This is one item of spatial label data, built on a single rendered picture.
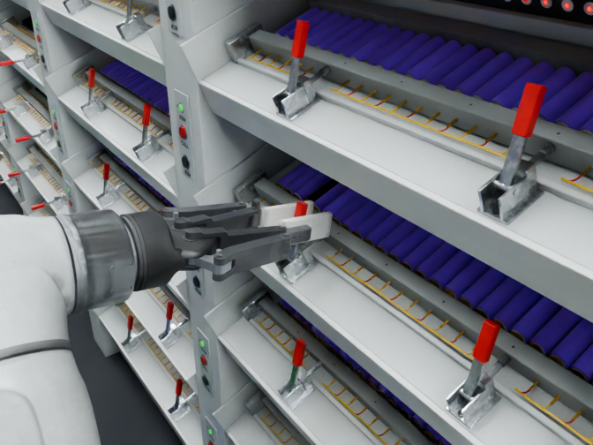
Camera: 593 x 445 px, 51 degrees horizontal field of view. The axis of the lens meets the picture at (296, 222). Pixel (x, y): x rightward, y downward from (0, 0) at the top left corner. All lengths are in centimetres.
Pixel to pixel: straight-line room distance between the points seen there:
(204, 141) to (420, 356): 39
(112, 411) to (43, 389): 116
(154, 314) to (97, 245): 80
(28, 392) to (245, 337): 49
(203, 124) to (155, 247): 27
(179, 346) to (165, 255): 68
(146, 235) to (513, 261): 32
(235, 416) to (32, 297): 63
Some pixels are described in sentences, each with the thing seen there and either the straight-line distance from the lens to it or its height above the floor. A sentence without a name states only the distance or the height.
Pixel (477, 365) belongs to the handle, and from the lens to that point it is 55.
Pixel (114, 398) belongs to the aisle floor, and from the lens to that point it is 170.
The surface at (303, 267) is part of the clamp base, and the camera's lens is 73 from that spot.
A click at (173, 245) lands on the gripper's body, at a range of 61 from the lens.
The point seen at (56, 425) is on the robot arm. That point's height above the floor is 79.
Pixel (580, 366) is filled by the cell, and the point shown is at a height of 79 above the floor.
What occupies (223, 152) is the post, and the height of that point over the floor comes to 83.
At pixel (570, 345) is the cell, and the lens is 59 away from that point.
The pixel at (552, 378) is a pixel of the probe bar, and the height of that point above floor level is 78.
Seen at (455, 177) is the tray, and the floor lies 94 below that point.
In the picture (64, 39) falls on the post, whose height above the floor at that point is 85.
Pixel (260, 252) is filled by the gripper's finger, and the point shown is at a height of 82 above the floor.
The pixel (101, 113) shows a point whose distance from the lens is 131.
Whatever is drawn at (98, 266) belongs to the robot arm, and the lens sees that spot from 56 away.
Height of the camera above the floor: 114
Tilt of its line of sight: 28 degrees down
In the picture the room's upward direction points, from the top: straight up
